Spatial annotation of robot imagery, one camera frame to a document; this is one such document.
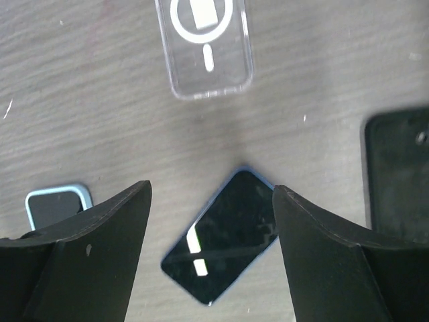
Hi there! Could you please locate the black phone case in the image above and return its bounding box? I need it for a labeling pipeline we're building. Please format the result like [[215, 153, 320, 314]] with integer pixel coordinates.
[[362, 106, 428, 244]]

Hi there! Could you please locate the clear magsafe phone case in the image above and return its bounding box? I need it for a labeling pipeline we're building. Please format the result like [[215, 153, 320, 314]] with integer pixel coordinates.
[[155, 0, 253, 100]]

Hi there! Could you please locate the light blue phone case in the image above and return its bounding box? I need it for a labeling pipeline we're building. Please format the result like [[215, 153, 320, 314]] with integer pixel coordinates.
[[25, 183, 93, 231]]

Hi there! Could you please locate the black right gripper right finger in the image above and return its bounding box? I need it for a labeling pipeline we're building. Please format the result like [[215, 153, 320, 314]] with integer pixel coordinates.
[[273, 185, 428, 321]]

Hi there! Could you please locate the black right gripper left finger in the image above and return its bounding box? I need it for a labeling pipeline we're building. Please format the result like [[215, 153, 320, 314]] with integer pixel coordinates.
[[1, 180, 151, 321]]

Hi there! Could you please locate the black phone blue frame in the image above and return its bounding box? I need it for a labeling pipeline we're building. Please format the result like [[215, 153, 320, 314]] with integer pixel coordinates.
[[160, 166, 278, 307]]

